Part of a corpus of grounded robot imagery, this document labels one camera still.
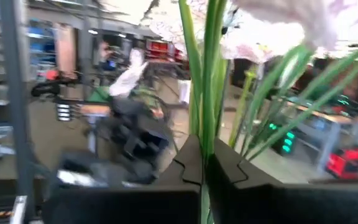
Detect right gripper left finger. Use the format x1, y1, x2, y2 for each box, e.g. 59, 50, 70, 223
152, 133, 203, 187

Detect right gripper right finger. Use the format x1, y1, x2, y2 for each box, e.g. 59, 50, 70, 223
205, 136, 273, 190

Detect white veined flower spray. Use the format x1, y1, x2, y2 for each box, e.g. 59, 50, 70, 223
149, 0, 358, 224

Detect black computer green lights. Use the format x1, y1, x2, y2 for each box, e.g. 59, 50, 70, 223
267, 121, 298, 155

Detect wooden workbench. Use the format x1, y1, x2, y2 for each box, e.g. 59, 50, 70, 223
286, 102, 358, 175

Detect red storage box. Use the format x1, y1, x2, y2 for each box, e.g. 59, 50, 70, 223
326, 147, 358, 180

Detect person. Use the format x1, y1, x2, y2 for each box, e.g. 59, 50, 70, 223
96, 40, 119, 75

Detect white metal bracket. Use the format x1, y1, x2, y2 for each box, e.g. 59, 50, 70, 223
9, 195, 27, 224

